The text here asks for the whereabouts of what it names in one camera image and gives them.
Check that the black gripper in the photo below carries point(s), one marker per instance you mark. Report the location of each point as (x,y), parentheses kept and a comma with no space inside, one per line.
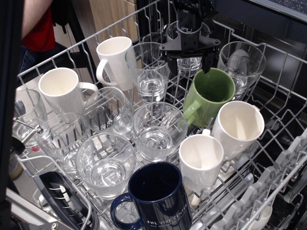
(189,43)

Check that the green ceramic mug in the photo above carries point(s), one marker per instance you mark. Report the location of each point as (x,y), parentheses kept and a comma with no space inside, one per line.
(206,95)

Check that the person forearm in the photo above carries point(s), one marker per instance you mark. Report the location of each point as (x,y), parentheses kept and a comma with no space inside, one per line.
(33,11)

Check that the tall white mug back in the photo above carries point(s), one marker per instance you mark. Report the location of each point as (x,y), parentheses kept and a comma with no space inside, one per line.
(112,69)

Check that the white mug right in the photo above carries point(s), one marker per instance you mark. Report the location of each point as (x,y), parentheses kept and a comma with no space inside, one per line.
(237,126)

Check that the white mug front centre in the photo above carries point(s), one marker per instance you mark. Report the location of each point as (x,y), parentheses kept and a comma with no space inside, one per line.
(200,158)

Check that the navy blue printed mug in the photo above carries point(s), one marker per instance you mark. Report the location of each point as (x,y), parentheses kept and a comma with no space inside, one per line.
(158,193)

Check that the white mug left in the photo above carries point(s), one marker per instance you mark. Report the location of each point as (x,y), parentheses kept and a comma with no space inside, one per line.
(63,91)

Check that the clear glass back top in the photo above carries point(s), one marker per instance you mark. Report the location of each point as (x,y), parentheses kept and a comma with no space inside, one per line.
(187,67)

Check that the clear glass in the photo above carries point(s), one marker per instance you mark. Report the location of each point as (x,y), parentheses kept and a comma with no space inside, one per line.
(29,107)
(62,136)
(105,163)
(148,70)
(109,110)
(244,63)
(187,67)
(158,129)

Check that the clear glass back centre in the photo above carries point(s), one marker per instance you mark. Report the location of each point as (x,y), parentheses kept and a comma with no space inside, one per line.
(148,70)

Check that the clear glass back right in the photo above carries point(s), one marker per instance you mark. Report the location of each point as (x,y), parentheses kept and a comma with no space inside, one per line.
(244,63)

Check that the clear glass middle left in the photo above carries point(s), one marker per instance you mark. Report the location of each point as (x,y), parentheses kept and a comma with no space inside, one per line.
(109,110)

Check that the grey plastic tine holder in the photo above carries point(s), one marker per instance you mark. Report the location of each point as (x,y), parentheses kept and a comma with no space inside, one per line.
(262,193)

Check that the clear glass front left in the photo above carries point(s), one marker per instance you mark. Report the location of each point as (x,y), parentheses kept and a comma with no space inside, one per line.
(62,136)

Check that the metal clamp screw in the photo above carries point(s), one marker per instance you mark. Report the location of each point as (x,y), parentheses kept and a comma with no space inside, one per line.
(33,129)

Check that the clear glass far left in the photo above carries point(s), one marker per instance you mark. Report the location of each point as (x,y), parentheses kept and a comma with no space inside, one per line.
(29,107)

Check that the grey wire dishwasher rack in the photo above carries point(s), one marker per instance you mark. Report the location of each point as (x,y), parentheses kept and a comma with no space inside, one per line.
(285,116)

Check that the black rack handle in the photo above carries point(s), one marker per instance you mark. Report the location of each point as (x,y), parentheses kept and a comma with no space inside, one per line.
(64,202)

